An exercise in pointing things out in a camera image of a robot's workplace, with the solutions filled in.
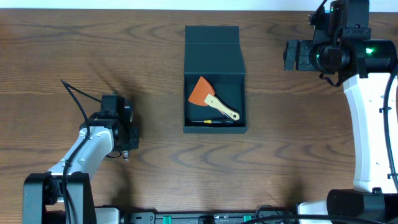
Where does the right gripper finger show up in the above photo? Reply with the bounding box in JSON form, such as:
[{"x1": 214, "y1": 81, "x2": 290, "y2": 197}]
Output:
[
  {"x1": 284, "y1": 40, "x2": 299, "y2": 56},
  {"x1": 284, "y1": 55, "x2": 295, "y2": 71}
]

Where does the dark green box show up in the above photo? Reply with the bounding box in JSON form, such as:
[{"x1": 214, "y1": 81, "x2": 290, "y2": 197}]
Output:
[{"x1": 183, "y1": 26, "x2": 248, "y2": 134}]

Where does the black yellow screwdriver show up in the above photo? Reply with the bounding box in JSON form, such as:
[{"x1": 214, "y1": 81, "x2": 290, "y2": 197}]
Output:
[{"x1": 192, "y1": 119, "x2": 235, "y2": 125}]

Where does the orange scraper wooden handle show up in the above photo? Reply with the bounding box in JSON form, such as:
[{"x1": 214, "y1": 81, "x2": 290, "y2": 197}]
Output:
[{"x1": 188, "y1": 77, "x2": 240, "y2": 119}]

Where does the silver ring wrench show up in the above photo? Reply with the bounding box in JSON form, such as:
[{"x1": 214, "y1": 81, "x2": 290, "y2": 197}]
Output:
[{"x1": 123, "y1": 151, "x2": 130, "y2": 161}]

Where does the small claw hammer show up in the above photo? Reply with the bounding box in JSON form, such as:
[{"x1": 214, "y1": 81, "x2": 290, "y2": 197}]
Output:
[{"x1": 220, "y1": 110, "x2": 239, "y2": 121}]

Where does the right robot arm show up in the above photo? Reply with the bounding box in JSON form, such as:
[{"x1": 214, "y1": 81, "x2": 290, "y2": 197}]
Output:
[{"x1": 283, "y1": 0, "x2": 397, "y2": 223}]

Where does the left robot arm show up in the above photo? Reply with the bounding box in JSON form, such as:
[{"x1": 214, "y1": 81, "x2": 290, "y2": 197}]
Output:
[{"x1": 22, "y1": 119, "x2": 139, "y2": 223}]

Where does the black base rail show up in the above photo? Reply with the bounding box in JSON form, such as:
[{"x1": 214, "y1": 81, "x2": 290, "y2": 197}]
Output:
[{"x1": 93, "y1": 203, "x2": 299, "y2": 224}]

